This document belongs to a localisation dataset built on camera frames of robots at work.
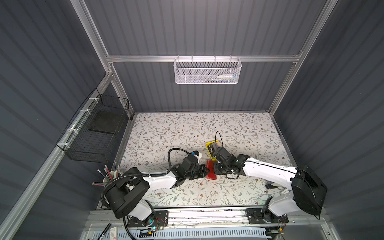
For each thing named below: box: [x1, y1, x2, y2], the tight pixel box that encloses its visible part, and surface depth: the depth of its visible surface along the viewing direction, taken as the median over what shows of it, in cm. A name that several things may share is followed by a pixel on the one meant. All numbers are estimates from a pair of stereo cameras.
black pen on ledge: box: [97, 223, 112, 240], surface depth 72 cm
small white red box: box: [109, 226, 118, 240], surface depth 71 cm
